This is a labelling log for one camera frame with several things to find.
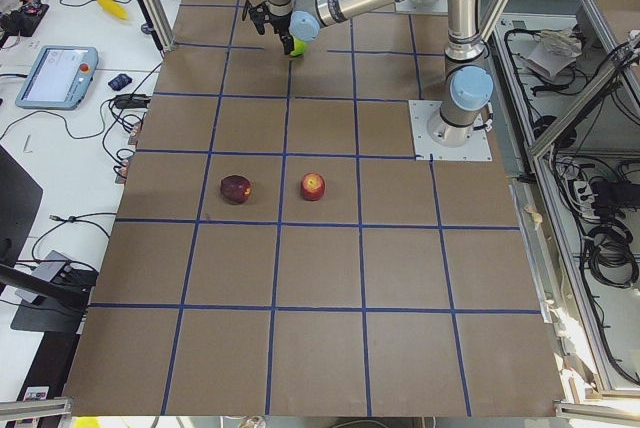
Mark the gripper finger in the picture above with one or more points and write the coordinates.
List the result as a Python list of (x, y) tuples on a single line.
[(288, 44), (259, 27)]

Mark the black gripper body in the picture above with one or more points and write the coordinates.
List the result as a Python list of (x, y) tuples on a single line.
[(281, 25)]

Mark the green apple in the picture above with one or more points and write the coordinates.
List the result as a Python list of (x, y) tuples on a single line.
[(299, 48)]

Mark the red yellow apple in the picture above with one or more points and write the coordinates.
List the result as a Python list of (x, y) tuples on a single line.
[(312, 186)]

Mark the dark red apple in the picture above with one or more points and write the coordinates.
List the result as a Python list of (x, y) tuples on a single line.
[(235, 189)]

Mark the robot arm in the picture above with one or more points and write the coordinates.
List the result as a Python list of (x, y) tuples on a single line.
[(468, 85)]

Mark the yellow toy corn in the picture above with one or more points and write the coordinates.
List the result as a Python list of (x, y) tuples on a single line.
[(113, 8)]

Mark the near teach pendant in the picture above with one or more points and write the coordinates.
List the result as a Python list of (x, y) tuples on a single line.
[(59, 78)]

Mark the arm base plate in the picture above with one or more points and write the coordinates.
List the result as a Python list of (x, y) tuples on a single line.
[(435, 140), (422, 7)]

